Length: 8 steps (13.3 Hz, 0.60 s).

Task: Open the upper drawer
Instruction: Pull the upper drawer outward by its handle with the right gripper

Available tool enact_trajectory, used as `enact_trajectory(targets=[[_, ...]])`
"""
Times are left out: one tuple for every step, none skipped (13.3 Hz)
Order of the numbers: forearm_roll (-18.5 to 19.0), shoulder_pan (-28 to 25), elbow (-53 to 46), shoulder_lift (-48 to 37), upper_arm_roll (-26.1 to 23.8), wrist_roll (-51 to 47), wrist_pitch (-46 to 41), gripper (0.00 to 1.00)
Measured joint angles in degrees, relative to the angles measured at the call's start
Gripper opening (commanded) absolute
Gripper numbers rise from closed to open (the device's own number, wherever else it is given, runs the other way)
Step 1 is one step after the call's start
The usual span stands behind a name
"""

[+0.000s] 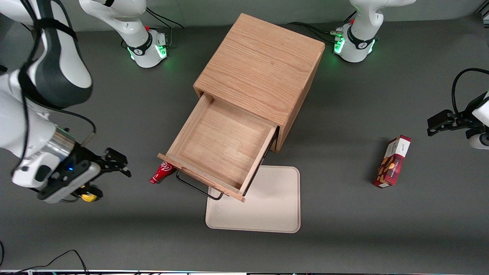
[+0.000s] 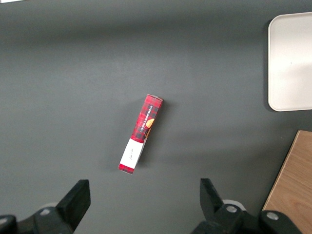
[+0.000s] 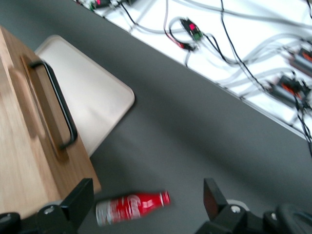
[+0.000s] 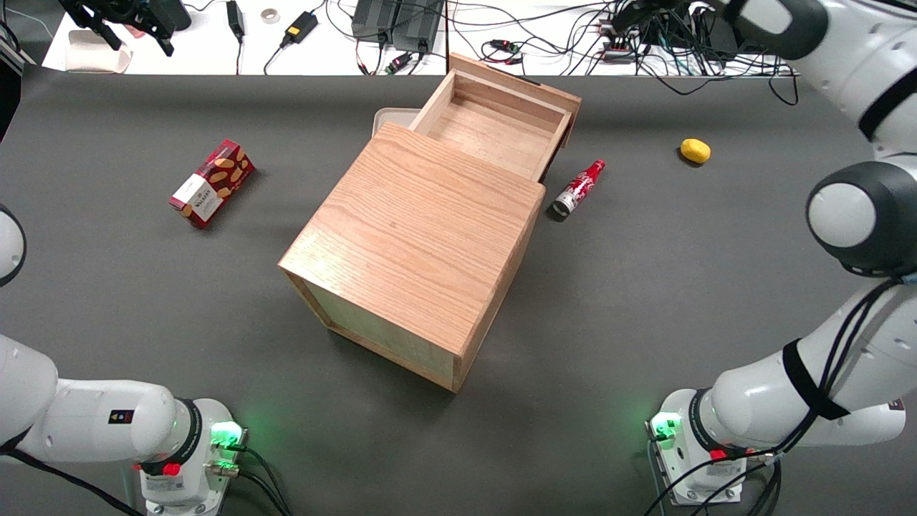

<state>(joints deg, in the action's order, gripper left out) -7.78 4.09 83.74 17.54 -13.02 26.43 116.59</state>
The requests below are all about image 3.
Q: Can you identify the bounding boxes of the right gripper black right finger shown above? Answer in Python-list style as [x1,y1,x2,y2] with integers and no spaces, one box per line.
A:
[195,177,252,234]

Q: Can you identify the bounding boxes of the wooden drawer cabinet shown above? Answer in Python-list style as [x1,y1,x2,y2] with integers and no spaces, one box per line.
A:
[0,25,102,219]

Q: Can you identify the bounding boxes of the red soda bottle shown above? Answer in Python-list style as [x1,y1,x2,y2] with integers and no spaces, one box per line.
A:
[95,190,171,227]

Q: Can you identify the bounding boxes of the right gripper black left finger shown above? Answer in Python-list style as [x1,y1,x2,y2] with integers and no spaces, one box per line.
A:
[36,177,95,234]

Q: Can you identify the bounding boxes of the black metal drawer handle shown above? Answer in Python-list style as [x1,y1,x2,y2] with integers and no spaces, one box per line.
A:
[29,59,78,150]

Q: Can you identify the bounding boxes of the white plastic tray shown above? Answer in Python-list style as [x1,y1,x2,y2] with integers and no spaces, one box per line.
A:
[34,34,136,157]

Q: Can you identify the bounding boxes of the red thin cable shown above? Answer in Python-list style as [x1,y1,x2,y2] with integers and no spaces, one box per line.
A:
[162,0,186,49]

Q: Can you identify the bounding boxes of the circuit module with pink light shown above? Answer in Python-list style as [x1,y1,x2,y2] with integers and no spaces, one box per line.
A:
[82,0,115,10]
[179,17,205,41]

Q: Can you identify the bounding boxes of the black orange electronic box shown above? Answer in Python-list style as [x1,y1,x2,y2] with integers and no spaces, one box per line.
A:
[269,75,310,105]
[290,46,312,75]

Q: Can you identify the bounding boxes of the short black cable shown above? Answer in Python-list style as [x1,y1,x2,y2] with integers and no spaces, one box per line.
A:
[118,1,139,26]

